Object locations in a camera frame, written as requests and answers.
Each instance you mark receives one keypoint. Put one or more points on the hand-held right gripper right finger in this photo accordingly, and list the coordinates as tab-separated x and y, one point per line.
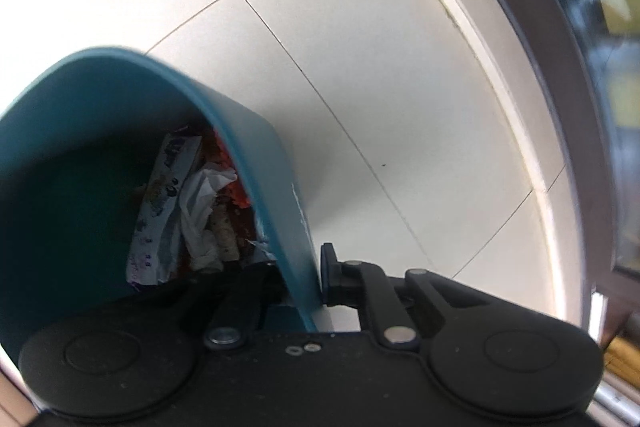
328	274

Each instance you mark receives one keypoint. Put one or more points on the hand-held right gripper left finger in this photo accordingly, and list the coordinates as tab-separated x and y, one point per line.
235	307

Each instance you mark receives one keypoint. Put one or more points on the white wrapper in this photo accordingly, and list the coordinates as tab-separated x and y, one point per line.
200	202

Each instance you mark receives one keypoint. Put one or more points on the red plastic bag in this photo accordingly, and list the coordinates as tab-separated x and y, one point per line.
237	192

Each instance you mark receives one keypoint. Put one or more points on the purple cookie box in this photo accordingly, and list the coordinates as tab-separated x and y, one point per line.
160	207

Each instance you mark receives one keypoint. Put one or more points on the teal plastic bin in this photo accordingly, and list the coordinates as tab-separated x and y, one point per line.
75	182

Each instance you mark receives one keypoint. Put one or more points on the glass sliding door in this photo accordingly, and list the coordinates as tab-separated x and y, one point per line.
590	57

